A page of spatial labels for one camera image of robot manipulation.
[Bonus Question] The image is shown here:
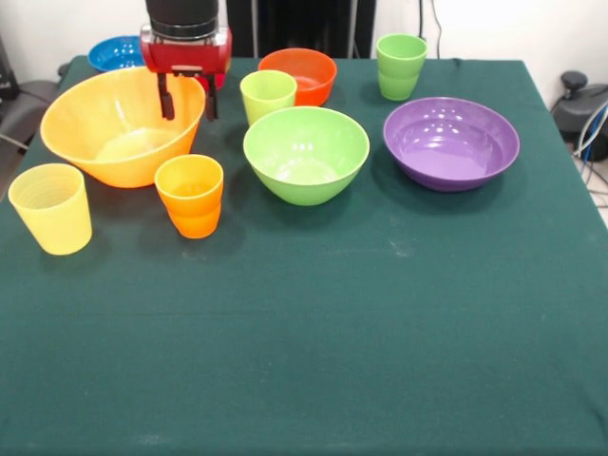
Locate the blue bowl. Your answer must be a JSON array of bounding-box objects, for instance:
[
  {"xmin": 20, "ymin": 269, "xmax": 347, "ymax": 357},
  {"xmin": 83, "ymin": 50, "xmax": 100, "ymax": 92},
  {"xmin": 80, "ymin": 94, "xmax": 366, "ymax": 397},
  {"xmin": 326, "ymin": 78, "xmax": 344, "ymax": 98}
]
[{"xmin": 87, "ymin": 34, "xmax": 146, "ymax": 72}]

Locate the grey office chair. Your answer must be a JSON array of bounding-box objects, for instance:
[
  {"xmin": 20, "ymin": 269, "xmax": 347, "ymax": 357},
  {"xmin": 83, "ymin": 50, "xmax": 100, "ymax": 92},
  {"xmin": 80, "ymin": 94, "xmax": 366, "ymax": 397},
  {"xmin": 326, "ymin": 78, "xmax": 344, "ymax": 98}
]
[{"xmin": 0, "ymin": 61, "xmax": 72, "ymax": 165}]

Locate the dark green tablecloth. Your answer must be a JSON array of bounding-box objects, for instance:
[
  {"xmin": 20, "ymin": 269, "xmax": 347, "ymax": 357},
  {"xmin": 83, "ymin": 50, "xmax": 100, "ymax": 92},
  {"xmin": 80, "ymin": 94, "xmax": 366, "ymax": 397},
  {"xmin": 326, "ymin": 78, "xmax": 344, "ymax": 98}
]
[{"xmin": 0, "ymin": 55, "xmax": 608, "ymax": 456}]

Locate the purple bowl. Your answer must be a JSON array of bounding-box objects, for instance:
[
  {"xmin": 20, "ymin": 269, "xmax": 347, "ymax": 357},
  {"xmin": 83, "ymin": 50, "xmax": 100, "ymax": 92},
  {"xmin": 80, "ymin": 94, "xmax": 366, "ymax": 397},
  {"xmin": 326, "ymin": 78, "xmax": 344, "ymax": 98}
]
[{"xmin": 383, "ymin": 96, "xmax": 522, "ymax": 194}]

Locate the red-orange bowl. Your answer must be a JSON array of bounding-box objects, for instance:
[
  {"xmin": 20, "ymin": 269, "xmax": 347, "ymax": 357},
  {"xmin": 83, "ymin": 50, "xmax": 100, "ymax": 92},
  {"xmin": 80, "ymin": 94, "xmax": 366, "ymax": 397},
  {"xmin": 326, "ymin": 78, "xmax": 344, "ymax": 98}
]
[{"xmin": 257, "ymin": 47, "xmax": 338, "ymax": 108}]

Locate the green cup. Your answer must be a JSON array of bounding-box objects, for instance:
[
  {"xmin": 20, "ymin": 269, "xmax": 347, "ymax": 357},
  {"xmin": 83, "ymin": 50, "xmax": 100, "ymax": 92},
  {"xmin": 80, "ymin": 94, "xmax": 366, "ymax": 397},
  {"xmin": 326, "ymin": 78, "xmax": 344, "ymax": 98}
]
[{"xmin": 375, "ymin": 33, "xmax": 428, "ymax": 102}]

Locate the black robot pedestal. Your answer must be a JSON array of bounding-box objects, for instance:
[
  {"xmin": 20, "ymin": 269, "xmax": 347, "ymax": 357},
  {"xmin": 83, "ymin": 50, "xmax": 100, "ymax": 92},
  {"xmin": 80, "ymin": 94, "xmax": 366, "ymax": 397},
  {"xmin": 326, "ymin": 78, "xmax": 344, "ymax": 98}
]
[{"xmin": 225, "ymin": 0, "xmax": 376, "ymax": 59}]

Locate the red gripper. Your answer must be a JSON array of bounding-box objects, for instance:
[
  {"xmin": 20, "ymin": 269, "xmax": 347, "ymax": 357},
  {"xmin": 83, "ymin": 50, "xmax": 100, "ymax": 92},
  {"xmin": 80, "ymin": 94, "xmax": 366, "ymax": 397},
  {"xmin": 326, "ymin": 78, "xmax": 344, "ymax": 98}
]
[{"xmin": 139, "ymin": 26, "xmax": 234, "ymax": 122}]

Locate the orange cup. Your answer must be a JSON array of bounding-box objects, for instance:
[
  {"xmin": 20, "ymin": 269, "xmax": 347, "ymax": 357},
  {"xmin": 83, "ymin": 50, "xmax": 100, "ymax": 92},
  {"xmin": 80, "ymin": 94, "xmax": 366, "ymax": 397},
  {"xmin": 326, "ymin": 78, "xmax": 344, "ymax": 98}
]
[{"xmin": 153, "ymin": 153, "xmax": 225, "ymax": 239}]

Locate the large yellow-orange bowl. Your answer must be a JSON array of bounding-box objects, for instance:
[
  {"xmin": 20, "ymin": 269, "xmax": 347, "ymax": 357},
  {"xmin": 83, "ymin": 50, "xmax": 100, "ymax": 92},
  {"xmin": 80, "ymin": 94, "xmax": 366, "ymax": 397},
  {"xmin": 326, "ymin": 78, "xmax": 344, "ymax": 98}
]
[{"xmin": 39, "ymin": 66, "xmax": 207, "ymax": 189}]

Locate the lime yellow cup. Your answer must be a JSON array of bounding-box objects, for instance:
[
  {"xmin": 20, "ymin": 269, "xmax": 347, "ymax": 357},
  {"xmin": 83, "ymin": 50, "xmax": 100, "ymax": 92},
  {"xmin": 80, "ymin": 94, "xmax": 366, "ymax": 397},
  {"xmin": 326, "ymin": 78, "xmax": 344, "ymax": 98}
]
[{"xmin": 238, "ymin": 69, "xmax": 298, "ymax": 127}]

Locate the black wall cable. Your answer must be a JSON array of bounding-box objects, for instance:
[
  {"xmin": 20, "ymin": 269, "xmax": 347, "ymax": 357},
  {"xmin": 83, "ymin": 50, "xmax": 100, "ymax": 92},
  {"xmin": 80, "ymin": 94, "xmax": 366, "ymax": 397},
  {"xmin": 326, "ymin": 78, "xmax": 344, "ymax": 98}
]
[{"xmin": 416, "ymin": 0, "xmax": 444, "ymax": 59}]

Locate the green bowl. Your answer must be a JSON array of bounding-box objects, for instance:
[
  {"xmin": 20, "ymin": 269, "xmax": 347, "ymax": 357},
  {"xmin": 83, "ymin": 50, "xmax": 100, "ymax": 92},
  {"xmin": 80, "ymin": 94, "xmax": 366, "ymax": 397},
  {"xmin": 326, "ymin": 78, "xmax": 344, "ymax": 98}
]
[{"xmin": 242, "ymin": 105, "xmax": 371, "ymax": 207}]

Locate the tangle of cables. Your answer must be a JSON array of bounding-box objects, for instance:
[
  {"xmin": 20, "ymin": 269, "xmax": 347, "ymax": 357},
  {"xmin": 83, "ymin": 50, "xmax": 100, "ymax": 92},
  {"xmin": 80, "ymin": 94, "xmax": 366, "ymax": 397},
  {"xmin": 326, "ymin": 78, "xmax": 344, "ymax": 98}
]
[{"xmin": 572, "ymin": 99, "xmax": 608, "ymax": 208}]

